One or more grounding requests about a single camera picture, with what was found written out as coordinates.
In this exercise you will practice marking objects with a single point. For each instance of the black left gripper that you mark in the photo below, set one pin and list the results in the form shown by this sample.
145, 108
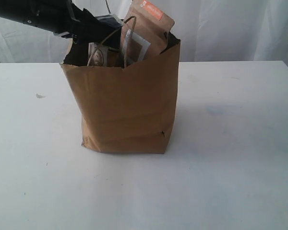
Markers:
58, 17

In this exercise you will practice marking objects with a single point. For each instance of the dark blue noodle packet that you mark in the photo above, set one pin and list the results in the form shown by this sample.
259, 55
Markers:
106, 54

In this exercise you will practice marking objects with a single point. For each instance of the brown pouch with orange label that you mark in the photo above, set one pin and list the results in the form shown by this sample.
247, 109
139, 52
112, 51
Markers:
145, 32

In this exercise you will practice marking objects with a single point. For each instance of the brown paper shopping bag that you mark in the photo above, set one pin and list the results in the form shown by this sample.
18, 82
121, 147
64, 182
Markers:
125, 109

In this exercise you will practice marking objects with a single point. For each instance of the small paper scrap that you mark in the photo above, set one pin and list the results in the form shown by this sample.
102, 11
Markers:
39, 96

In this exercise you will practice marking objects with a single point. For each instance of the white backdrop curtain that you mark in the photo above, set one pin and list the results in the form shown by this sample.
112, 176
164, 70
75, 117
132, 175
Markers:
209, 30

